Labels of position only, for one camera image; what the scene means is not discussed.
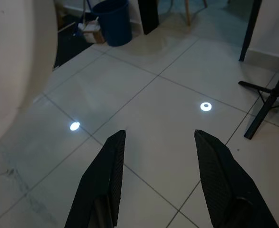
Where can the black table leg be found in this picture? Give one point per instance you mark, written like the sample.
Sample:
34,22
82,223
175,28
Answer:
249,31

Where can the wooden chair legs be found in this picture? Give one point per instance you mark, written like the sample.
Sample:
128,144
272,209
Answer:
189,12

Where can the black tripod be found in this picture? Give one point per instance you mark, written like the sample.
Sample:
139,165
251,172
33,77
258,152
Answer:
267,102

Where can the white cardboard box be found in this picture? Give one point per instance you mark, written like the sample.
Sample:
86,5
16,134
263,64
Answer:
93,32

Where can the black floor mat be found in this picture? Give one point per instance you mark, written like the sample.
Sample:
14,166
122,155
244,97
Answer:
70,50

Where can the blue plastic bucket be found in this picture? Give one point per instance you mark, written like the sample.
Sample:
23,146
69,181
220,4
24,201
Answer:
115,23

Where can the black furniture leg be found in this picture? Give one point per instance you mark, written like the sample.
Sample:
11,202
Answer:
150,16

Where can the white curved panel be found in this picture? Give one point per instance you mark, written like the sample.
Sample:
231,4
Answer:
15,59

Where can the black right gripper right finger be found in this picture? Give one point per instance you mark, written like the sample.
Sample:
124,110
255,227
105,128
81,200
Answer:
227,183

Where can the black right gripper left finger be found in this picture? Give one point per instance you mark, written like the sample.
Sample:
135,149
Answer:
106,180

